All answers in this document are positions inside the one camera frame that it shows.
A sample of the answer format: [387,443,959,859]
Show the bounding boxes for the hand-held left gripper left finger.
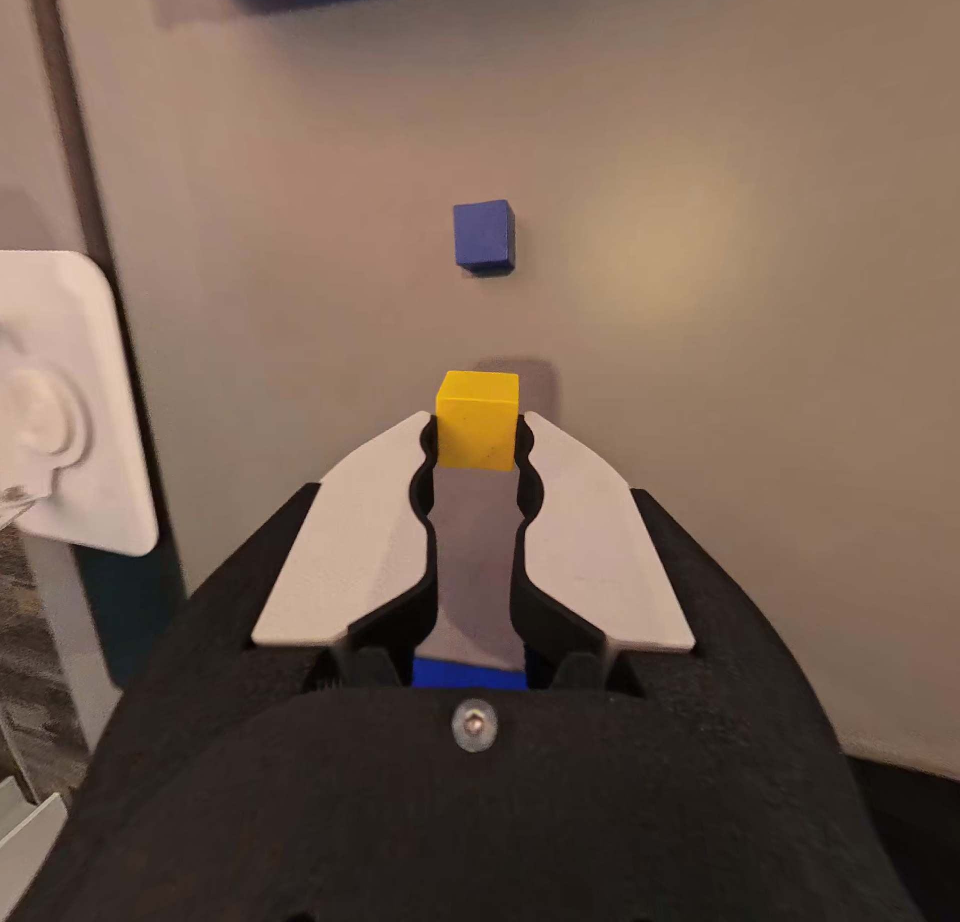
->
[251,410,439,686]

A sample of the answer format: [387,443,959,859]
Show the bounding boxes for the yellow wooden cube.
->
[435,370,521,473]

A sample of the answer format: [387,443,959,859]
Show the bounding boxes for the white side table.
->
[0,775,70,894]

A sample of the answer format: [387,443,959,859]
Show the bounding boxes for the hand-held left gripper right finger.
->
[511,410,697,689]

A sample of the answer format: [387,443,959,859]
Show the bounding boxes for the blue wooden cube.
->
[453,199,517,276]

